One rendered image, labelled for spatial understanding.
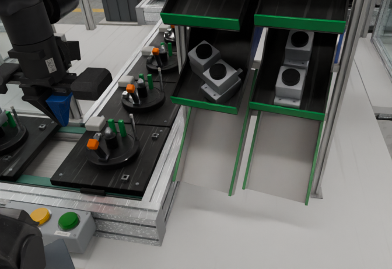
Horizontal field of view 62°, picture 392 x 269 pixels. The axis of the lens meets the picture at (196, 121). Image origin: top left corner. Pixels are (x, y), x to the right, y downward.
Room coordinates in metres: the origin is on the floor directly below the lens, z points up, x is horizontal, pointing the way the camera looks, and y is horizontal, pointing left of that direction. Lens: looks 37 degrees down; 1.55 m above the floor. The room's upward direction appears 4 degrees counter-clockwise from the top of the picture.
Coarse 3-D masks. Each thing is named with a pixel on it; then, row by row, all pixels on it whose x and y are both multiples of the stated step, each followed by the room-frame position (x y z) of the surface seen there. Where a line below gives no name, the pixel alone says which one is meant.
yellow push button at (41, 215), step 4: (40, 208) 0.48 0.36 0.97; (44, 208) 0.48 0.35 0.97; (32, 212) 0.47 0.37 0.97; (36, 212) 0.47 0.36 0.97; (40, 212) 0.47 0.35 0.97; (44, 212) 0.47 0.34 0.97; (48, 212) 0.47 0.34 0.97; (32, 216) 0.46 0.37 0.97; (36, 216) 0.46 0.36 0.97; (40, 216) 0.46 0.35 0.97; (44, 216) 0.46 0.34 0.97; (48, 216) 0.46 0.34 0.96; (36, 220) 0.45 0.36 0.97; (40, 220) 0.45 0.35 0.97; (44, 220) 0.45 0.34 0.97; (40, 224) 0.45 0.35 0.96
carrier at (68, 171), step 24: (96, 120) 0.77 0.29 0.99; (120, 120) 0.70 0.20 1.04; (120, 144) 0.66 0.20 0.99; (144, 144) 0.68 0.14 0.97; (72, 168) 0.60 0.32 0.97; (96, 168) 0.60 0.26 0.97; (120, 168) 0.59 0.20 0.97; (144, 168) 0.59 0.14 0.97; (120, 192) 0.52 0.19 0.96; (144, 192) 0.52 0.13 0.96
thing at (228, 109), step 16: (256, 0) 0.72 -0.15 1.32; (192, 32) 0.64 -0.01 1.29; (208, 32) 0.69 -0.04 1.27; (224, 32) 0.68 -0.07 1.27; (240, 32) 0.67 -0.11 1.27; (256, 32) 0.60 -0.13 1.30; (192, 48) 0.64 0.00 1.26; (224, 48) 0.63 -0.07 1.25; (240, 48) 0.62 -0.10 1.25; (256, 48) 0.61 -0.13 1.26; (240, 64) 0.59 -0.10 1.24; (192, 80) 0.58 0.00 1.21; (176, 96) 0.55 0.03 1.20; (192, 96) 0.54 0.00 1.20; (240, 96) 0.51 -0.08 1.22; (224, 112) 0.50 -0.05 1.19
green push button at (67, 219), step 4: (68, 212) 0.46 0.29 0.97; (72, 212) 0.46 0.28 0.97; (64, 216) 0.45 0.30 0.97; (68, 216) 0.45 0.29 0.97; (72, 216) 0.45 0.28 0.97; (76, 216) 0.45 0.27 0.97; (60, 220) 0.44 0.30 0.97; (64, 220) 0.44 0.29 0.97; (68, 220) 0.44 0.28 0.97; (72, 220) 0.44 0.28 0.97; (76, 220) 0.44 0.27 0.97; (60, 224) 0.43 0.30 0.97; (64, 224) 0.43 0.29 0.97; (68, 224) 0.43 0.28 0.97; (72, 224) 0.43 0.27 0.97; (64, 228) 0.43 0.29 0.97; (68, 228) 0.43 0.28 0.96
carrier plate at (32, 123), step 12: (24, 120) 0.83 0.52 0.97; (36, 120) 0.82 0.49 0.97; (48, 120) 0.82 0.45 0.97; (36, 132) 0.76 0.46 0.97; (48, 132) 0.76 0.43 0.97; (24, 144) 0.71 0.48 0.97; (36, 144) 0.71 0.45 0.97; (0, 156) 0.67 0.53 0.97; (12, 156) 0.66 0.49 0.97; (24, 156) 0.66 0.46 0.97; (36, 156) 0.68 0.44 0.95; (0, 168) 0.62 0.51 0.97; (12, 168) 0.62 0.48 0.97; (24, 168) 0.63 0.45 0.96; (12, 180) 0.59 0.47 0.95
